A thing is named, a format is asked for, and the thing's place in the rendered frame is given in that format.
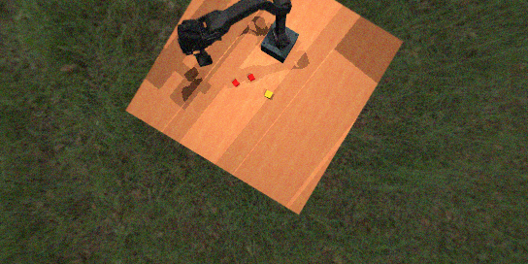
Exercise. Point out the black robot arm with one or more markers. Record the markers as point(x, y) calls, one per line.
point(219, 22)

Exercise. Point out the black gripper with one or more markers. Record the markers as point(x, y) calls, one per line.
point(202, 57)

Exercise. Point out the yellow cube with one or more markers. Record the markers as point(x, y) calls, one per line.
point(268, 94)

